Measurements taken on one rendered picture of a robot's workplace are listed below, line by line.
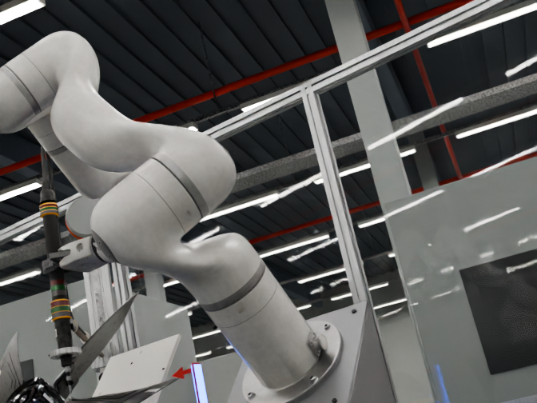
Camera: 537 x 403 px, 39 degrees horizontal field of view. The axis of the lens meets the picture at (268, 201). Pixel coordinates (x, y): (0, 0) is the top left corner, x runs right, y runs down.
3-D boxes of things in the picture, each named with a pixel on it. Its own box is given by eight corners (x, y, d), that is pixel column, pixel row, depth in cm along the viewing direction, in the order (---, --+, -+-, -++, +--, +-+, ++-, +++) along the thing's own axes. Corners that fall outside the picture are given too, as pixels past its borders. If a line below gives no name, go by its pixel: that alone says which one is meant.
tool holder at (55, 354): (55, 362, 174) (50, 321, 177) (85, 356, 175) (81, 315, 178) (46, 357, 166) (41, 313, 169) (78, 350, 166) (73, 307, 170)
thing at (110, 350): (97, 376, 234) (93, 349, 237) (120, 371, 235) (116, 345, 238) (92, 371, 224) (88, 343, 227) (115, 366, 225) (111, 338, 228)
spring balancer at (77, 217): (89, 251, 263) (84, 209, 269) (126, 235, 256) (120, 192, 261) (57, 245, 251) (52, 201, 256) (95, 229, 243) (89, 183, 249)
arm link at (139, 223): (277, 265, 115) (189, 141, 106) (185, 349, 109) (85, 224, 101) (244, 253, 125) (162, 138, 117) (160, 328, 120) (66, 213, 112)
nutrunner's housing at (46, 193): (60, 369, 170) (39, 184, 185) (77, 365, 171) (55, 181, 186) (56, 367, 166) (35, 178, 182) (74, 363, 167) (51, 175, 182)
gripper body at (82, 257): (93, 257, 164) (57, 273, 169) (125, 263, 172) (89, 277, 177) (89, 225, 166) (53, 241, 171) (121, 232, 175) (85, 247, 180)
